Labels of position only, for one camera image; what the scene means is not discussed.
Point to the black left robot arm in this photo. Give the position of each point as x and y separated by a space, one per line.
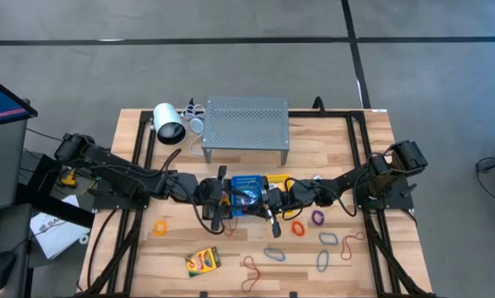
119 174

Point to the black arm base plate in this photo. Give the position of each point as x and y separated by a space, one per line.
107 203
396 203

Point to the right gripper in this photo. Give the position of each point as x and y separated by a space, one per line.
274 207

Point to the grey perforated metal riser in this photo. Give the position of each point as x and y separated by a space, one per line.
245 124

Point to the blue plastic basket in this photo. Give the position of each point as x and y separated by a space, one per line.
241 182

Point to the white paper booklet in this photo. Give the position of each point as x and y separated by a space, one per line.
55 236

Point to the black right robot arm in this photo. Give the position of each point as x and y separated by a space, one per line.
355 178

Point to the yellow plastic basket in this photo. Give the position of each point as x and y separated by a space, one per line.
278 178

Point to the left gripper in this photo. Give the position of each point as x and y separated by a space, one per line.
214 194

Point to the yellow rubber band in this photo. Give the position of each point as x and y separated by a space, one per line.
253 181

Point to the blue rubber band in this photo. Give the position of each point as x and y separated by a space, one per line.
328 234
281 259
318 261

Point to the grey cabinet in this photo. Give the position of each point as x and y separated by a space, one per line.
3 165

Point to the white round puck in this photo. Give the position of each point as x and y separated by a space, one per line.
196 125

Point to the black edge bracket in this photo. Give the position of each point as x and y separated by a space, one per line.
293 294
203 294

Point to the black stand bar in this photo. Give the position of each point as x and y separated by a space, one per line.
44 203

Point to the black plastic basket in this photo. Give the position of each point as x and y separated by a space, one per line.
206 215

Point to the yellow connector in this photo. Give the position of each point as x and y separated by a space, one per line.
69 181

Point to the white cylindrical spotlight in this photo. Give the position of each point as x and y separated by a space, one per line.
164 116

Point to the Crayola crayon box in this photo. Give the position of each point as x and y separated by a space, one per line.
203 261

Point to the black aluminium table frame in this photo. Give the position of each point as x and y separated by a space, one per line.
357 136

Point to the large red rubber band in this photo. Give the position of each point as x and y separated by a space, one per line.
257 271

